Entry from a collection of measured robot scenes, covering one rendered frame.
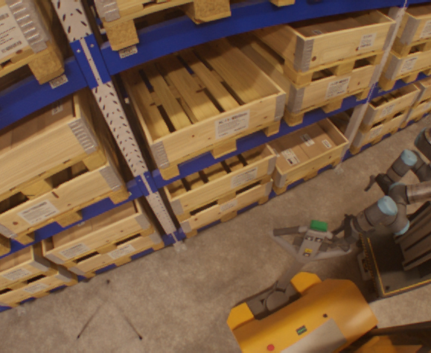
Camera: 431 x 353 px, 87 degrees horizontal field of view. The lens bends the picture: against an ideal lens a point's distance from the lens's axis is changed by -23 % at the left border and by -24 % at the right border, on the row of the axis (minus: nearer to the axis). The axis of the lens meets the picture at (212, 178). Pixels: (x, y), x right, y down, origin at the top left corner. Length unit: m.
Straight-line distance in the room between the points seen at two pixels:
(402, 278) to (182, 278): 1.99
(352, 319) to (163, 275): 1.72
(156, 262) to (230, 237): 0.75
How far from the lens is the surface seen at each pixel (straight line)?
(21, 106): 1.24
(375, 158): 3.63
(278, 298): 2.17
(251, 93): 1.92
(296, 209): 2.92
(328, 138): 2.89
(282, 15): 1.41
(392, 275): 2.67
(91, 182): 1.50
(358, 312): 1.84
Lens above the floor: 2.57
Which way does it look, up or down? 57 degrees down
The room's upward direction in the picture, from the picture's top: 8 degrees counter-clockwise
